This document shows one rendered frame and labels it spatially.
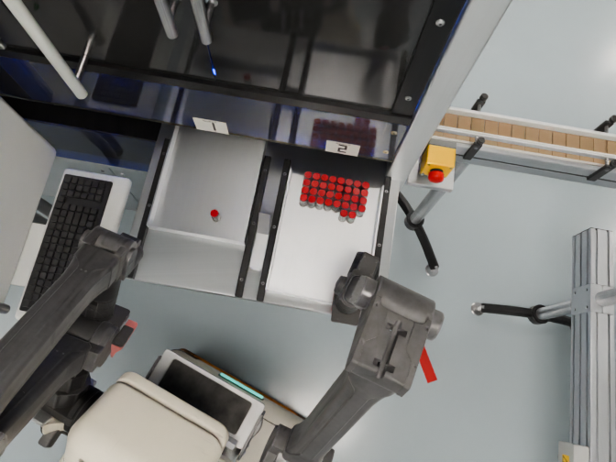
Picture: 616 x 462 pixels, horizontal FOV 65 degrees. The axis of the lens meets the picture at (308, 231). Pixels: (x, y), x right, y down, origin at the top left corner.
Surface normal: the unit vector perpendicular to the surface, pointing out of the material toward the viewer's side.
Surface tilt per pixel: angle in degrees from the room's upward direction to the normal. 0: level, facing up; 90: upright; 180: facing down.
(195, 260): 0
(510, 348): 0
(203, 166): 0
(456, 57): 90
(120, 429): 42
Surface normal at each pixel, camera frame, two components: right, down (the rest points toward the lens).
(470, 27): -0.17, 0.94
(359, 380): -0.30, 0.62
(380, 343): 0.19, -0.37
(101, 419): 0.34, -0.78
